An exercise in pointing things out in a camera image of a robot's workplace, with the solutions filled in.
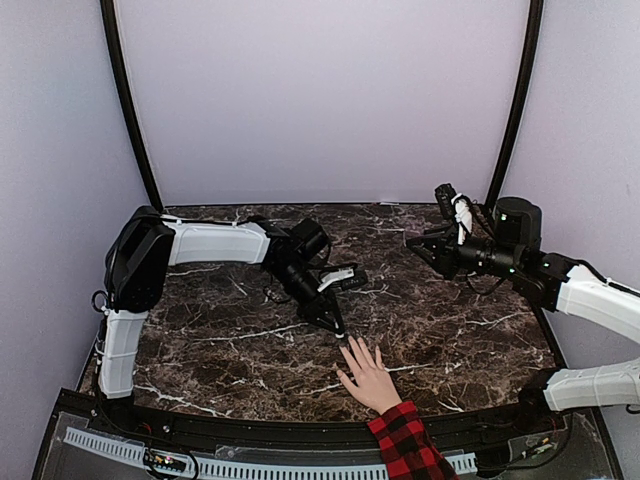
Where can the black frame post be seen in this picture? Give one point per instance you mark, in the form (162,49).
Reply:
(526,65)
(123,89)

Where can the black right frame post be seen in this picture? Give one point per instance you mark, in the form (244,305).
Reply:
(526,65)

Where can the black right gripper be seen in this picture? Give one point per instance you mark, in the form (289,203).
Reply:
(445,248)

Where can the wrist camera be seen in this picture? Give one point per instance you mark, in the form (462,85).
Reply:
(342,277)
(454,207)

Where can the person's bare hand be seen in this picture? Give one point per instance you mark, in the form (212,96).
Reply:
(367,380)

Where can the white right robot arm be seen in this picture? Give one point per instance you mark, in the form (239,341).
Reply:
(510,251)

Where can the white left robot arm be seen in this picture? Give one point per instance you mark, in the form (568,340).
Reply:
(150,243)

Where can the grey slotted cable duct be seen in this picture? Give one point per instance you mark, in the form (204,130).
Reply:
(232,462)

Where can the red plaid sleeve forearm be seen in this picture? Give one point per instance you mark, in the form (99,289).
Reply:
(406,448)

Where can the black left frame post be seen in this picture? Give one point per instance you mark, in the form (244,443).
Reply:
(123,89)

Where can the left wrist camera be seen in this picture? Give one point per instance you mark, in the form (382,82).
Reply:
(342,277)

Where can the small green circuit board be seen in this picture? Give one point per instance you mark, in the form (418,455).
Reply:
(166,464)

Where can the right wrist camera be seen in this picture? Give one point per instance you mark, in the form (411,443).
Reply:
(454,207)

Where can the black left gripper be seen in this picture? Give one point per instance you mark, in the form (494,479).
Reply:
(315,311)

